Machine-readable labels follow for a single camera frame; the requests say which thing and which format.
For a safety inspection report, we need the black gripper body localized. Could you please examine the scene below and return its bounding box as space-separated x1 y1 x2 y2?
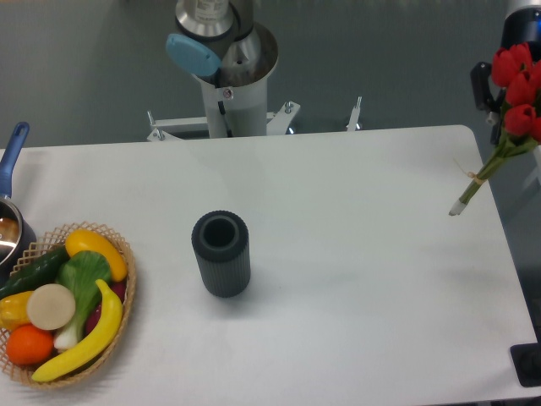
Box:
500 8 541 62

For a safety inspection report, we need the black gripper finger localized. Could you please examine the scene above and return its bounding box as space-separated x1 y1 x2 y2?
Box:
470 62 504 144

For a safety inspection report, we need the red tulip bouquet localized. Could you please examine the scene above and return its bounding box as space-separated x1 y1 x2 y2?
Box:
449 43 540 217

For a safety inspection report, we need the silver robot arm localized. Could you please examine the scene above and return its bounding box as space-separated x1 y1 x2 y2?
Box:
166 1 300 139

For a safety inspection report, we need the white stand at right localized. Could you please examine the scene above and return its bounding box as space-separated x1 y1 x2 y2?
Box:
522 146 541 189

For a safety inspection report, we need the black device at edge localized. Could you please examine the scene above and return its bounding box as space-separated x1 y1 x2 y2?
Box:
510 343 540 387

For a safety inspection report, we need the dark grey ribbed vase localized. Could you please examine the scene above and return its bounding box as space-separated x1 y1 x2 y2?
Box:
191 211 251 298

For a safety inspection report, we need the dark red vegetable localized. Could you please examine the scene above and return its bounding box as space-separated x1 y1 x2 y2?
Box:
85 281 127 336

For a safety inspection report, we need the yellow squash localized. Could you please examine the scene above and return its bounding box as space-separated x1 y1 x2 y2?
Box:
65 229 128 282

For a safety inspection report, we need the green bok choy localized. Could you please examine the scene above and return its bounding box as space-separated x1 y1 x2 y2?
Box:
54 250 112 352

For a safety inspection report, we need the yellow banana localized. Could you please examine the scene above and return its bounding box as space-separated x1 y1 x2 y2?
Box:
31 279 123 383

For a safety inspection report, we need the woven wicker basket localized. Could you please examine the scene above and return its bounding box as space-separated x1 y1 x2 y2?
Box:
1 222 136 390

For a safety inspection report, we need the green cucumber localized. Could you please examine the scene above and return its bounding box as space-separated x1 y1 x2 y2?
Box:
1 246 69 299

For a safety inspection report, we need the beige round disc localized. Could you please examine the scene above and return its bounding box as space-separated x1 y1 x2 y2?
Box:
26 283 75 331

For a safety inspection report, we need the yellow bell pepper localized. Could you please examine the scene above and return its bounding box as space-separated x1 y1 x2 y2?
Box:
1 291 33 331

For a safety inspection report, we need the orange fruit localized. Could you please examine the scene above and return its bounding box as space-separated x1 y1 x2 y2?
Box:
6 324 53 365

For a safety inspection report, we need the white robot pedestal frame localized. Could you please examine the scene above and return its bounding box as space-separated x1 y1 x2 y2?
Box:
146 80 301 141

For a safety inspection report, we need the blue handled saucepan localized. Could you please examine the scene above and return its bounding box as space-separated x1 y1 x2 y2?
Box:
1 122 36 285

